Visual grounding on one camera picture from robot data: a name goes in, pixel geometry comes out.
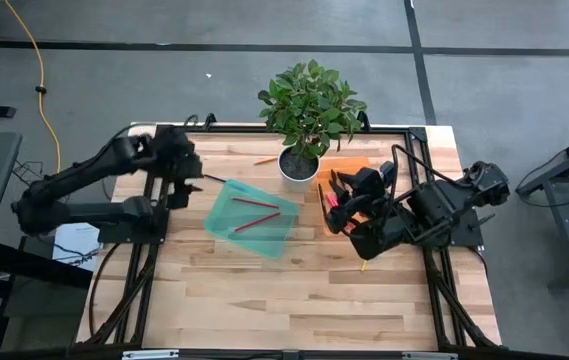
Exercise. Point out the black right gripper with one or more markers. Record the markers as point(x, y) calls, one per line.
point(369, 185)

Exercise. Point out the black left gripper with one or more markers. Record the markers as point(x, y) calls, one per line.
point(179, 155)

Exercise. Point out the thin dark pencil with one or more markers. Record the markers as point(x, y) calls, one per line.
point(215, 178)

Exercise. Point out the pink highlighter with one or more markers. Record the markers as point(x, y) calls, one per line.
point(331, 200)

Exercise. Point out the black pen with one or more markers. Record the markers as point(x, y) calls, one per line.
point(322, 200)

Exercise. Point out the red pencil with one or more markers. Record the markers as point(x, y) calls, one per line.
point(255, 203)
point(257, 222)

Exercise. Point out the yellow pencil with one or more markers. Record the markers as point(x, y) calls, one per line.
point(364, 265)

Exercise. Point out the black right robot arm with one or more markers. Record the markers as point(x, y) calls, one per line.
point(439, 210)

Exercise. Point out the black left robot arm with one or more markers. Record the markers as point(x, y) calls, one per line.
point(79, 170)

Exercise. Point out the translucent orange plastic bin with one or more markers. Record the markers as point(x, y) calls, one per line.
point(344, 162)

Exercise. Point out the white ribbed plant pot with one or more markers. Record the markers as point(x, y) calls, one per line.
point(298, 182)

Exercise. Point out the translucent green plastic bin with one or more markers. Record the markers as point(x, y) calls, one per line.
point(251, 240)

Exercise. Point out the short orange pencil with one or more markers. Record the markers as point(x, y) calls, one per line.
point(265, 161)

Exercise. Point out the green leafy plant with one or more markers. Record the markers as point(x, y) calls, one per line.
point(311, 107)

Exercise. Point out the white paper sheet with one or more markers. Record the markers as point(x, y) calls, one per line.
point(76, 245)

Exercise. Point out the black side desk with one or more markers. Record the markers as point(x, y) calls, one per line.
point(39, 280)

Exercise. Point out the black frame clamp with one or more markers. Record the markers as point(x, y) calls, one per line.
point(365, 122)
point(209, 121)

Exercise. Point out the black aluminium rig frame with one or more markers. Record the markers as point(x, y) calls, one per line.
point(244, 129)

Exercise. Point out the silver metal bracket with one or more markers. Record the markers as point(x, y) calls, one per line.
point(429, 356)
point(149, 354)

